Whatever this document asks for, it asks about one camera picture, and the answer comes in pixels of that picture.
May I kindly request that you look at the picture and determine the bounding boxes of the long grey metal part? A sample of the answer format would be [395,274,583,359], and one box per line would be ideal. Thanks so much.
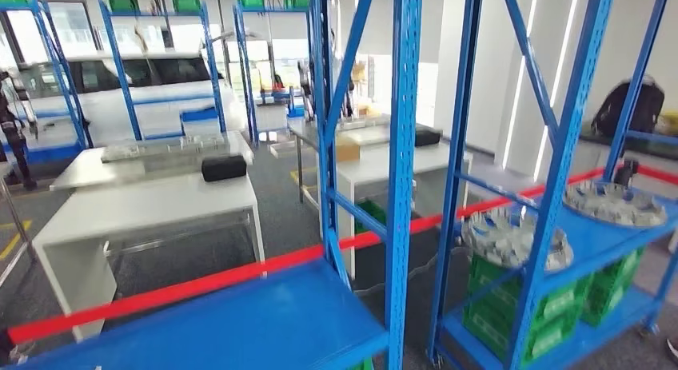
[338,116,393,131]
[100,134,229,163]

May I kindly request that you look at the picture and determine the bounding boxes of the brown cardboard box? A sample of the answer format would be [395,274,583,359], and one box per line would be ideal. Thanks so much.
[335,137,362,163]

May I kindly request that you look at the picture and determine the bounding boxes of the white desk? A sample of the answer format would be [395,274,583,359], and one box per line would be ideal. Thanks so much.
[317,142,475,279]
[31,171,266,342]

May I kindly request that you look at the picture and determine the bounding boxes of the white black humanoid robot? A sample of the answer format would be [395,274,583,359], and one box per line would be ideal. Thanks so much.
[296,34,356,120]
[0,70,38,191]

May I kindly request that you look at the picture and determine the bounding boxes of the black case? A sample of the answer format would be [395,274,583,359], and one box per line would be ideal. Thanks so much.
[201,154,249,183]
[413,128,442,148]

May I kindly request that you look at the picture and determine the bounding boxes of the blue steel shelving rack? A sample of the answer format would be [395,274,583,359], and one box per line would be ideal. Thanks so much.
[0,0,425,370]
[98,0,228,141]
[0,0,94,162]
[233,2,319,146]
[426,0,678,370]

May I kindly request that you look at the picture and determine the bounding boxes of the silver wheel hubcap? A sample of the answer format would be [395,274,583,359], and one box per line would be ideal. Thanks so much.
[564,179,668,229]
[461,207,575,273]

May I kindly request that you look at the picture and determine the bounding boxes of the red barrier belt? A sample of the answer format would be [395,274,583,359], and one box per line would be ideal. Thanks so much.
[638,165,678,188]
[7,168,605,344]

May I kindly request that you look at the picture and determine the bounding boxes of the white car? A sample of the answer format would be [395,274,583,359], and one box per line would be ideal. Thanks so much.
[10,52,247,146]

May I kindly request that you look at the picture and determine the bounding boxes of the black backpack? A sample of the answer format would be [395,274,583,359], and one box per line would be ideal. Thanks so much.
[590,76,666,138]

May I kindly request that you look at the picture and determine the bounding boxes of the black-topped barrier stanchion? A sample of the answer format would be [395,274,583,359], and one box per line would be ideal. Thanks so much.
[0,329,19,366]
[614,158,640,189]

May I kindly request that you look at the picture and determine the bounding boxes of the yellow items stack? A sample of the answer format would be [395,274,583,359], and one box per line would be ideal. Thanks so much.
[656,110,678,136]

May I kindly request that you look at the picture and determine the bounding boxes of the steel frame table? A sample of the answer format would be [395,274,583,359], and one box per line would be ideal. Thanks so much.
[0,161,38,289]

